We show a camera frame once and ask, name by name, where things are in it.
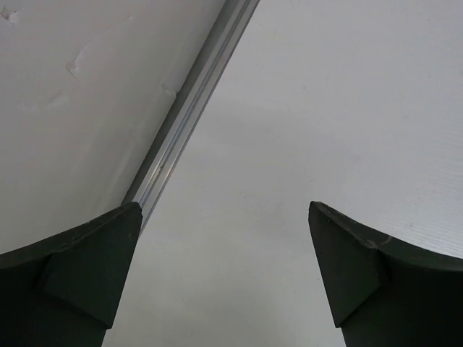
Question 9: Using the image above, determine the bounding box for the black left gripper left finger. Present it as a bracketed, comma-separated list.
[1, 202, 143, 346]

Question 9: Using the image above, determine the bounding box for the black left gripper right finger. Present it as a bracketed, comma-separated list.
[308, 202, 462, 346]

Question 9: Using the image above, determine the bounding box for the aluminium frame rail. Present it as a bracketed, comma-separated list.
[122, 0, 259, 228]

